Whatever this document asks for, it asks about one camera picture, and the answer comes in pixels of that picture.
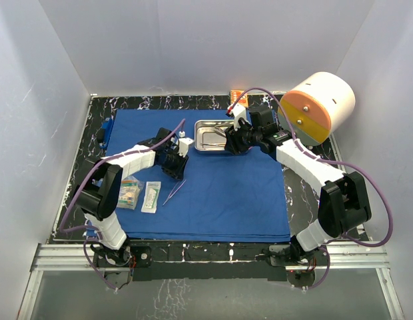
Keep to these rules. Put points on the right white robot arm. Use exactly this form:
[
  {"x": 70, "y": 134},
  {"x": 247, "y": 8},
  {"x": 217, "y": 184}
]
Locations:
[{"x": 343, "y": 199}]

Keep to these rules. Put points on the glove packet teal orange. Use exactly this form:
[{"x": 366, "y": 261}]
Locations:
[{"x": 128, "y": 193}]

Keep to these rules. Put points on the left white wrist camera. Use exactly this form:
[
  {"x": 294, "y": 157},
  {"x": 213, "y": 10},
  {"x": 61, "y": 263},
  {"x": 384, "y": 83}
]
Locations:
[{"x": 184, "y": 143}]

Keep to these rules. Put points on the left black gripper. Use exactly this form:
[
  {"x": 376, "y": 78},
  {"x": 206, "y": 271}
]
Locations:
[{"x": 178, "y": 172}]

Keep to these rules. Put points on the metal instrument tray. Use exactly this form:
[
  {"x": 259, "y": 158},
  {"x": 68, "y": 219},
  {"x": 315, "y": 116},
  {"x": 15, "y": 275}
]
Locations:
[{"x": 207, "y": 142}]

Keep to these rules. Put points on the small blue plastic tool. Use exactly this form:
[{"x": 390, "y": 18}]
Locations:
[{"x": 104, "y": 133}]

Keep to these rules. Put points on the steel forceps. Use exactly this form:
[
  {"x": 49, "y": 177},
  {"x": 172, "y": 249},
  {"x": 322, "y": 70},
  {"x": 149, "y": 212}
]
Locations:
[{"x": 174, "y": 190}]

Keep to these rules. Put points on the white suture packet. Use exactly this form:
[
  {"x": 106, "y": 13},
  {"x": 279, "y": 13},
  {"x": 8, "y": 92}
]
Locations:
[{"x": 151, "y": 197}]

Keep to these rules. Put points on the green packaged surgical supplies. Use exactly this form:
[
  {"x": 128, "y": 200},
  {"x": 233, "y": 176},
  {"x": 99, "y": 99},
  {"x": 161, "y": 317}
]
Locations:
[{"x": 135, "y": 200}]

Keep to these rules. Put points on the white cylindrical drawer container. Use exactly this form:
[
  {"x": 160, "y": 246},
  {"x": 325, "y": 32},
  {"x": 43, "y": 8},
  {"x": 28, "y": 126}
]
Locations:
[{"x": 316, "y": 107}]

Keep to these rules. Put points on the steel surgical scissors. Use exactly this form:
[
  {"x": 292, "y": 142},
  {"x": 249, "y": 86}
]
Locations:
[{"x": 218, "y": 130}]

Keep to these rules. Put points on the blue surgical drape cloth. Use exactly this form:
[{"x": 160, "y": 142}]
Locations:
[{"x": 226, "y": 198}]

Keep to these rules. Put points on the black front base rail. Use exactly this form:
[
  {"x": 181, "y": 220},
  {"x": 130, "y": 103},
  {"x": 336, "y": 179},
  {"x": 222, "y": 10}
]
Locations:
[{"x": 148, "y": 261}]

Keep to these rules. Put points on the small orange circuit board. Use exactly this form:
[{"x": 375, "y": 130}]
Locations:
[{"x": 238, "y": 94}]

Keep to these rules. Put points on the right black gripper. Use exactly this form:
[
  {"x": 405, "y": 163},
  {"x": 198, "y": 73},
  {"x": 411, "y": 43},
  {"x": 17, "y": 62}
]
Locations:
[{"x": 233, "y": 143}]

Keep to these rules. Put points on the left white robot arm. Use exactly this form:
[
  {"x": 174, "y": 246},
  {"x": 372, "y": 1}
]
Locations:
[{"x": 99, "y": 197}]

